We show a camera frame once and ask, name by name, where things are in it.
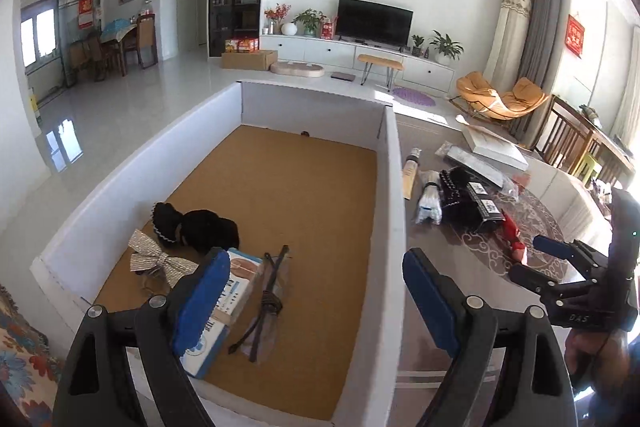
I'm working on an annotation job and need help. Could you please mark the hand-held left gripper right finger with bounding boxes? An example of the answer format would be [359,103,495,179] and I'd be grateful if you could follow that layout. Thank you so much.
[402,248,576,427]

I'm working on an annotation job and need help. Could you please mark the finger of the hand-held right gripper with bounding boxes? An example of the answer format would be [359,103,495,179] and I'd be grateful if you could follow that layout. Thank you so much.
[510,264,596,304]
[532,234,611,280]

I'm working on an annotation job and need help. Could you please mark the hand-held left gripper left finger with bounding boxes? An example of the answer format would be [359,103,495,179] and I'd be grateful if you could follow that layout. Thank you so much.
[52,247,232,427]

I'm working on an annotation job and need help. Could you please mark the phone case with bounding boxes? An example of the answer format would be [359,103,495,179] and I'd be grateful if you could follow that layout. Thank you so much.
[435,143,521,198]

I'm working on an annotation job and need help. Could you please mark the cosmetic bottle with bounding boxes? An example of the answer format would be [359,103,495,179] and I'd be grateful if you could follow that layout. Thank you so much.
[400,147,423,198]

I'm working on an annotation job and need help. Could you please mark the person's right hand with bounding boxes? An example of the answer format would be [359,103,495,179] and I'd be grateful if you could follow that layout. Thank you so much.
[565,329,633,400]

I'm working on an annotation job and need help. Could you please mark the blue and white small box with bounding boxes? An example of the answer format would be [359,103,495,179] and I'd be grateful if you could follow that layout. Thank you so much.
[180,317,231,380]

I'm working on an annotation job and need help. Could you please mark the white blue medicine box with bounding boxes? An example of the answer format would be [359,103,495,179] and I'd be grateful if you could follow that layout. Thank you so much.
[220,248,264,325]

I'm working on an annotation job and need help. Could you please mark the silver glitter bow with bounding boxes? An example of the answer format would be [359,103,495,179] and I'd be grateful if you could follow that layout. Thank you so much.
[129,229,198,288]

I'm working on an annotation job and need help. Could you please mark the black fuzzy scrunchie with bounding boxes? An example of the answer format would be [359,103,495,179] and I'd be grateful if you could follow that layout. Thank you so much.
[180,208,241,254]

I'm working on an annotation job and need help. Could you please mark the black packaged item white labels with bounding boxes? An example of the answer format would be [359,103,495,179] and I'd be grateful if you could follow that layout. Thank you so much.
[462,180,506,233]

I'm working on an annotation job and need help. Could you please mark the black lace-trim scrunchie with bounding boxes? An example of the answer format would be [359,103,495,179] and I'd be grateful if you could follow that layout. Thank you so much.
[151,202,188,248]

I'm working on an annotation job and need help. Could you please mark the black studded accessory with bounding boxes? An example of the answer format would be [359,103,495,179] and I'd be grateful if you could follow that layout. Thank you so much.
[439,167,481,220]

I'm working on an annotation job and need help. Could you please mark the wooden slatted chair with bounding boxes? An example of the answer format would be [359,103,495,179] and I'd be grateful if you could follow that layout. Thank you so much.
[532,94,636,178]

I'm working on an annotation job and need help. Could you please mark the white flat box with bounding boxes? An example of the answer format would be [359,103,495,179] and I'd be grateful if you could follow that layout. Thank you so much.
[461,125,529,172]

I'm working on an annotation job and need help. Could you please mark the orange lounge chair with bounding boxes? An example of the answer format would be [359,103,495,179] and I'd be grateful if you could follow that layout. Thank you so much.
[448,72,551,122]

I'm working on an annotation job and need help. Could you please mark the floral patterned cloth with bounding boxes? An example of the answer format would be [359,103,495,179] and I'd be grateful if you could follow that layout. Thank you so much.
[0,284,66,427]

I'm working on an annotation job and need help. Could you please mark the grey curtain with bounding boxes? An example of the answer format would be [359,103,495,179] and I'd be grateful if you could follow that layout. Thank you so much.
[515,0,566,150]

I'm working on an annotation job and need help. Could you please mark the purple floor mat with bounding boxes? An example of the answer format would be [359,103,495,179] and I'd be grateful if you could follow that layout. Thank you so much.
[391,87,437,108]

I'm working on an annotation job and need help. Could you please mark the covered standing air conditioner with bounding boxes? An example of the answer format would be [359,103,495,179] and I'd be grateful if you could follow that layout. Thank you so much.
[482,0,533,82]

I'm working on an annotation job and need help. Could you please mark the potted plant white pot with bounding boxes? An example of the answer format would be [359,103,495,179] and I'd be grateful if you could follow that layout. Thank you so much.
[429,30,465,66]

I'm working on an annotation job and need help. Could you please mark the wooden bench metal legs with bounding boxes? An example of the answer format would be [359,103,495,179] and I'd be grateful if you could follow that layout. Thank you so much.
[357,53,404,92]

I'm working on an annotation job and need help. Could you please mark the brown cardboard box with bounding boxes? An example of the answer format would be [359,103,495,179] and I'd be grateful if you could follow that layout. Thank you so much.
[220,49,279,70]

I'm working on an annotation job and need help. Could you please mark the round beige cushion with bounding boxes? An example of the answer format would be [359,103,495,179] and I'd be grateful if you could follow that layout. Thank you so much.
[269,61,326,80]

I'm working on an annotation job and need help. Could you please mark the orange snack boxes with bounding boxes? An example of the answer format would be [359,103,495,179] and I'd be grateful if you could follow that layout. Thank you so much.
[225,37,261,54]

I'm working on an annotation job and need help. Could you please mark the white television cabinet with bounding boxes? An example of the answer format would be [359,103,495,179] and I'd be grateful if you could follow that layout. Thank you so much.
[259,34,457,82]

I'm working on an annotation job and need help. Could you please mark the black television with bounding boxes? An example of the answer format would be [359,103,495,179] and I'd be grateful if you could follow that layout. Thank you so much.
[335,0,414,46]

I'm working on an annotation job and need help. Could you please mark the dining table blue cloth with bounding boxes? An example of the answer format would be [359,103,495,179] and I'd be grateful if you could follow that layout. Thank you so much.
[97,19,138,78]

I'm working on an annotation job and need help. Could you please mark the orange flowers in vase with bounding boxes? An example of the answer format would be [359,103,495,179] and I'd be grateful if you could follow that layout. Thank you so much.
[263,3,292,35]

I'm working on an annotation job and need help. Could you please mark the large leafy potted plant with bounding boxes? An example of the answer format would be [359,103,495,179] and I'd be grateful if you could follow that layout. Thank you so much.
[292,8,327,38]

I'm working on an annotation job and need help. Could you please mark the red door poster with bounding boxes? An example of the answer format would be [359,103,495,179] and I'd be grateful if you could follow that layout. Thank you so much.
[77,0,96,30]

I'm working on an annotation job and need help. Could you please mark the black cord in clear bag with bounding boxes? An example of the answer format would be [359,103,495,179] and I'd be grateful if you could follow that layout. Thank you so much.
[228,244,296,364]

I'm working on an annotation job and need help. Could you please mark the white cable ties packet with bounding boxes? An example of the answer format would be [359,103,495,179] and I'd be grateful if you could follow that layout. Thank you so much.
[414,169,446,226]

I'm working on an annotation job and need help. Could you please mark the red wall hanging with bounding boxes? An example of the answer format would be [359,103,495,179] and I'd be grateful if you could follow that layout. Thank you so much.
[566,13,586,59]

